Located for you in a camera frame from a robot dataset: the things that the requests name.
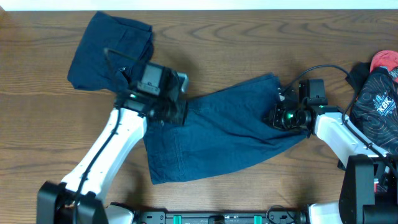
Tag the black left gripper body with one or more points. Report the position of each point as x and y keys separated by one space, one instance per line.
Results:
x=171 y=114

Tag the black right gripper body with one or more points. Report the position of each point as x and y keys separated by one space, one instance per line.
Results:
x=282 y=119

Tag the blue denim shorts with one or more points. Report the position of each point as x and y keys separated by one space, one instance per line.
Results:
x=222 y=133

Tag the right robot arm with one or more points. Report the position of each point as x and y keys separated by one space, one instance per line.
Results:
x=369 y=190

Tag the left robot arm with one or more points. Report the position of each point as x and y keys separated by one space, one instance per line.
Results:
x=80 y=196

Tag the folded dark navy garment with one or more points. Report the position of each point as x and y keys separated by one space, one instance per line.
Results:
x=111 y=54

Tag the black patterned jersey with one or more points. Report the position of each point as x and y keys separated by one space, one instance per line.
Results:
x=374 y=107

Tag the red garment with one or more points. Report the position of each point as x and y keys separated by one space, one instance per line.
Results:
x=386 y=59

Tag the black mounting rail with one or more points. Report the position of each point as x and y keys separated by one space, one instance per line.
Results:
x=199 y=217

